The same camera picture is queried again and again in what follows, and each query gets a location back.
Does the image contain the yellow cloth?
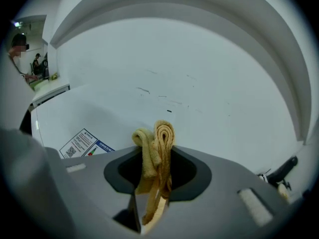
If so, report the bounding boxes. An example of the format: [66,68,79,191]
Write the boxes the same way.
[131,119,176,226]

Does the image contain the black handle tool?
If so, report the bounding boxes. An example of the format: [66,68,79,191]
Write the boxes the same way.
[267,155,299,187]

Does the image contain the white microwave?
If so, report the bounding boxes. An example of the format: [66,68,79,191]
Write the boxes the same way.
[29,85,255,174]

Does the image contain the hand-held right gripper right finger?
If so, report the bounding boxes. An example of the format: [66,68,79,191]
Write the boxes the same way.
[154,144,292,239]

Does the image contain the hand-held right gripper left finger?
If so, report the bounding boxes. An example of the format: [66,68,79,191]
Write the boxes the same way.
[44,145,145,235]

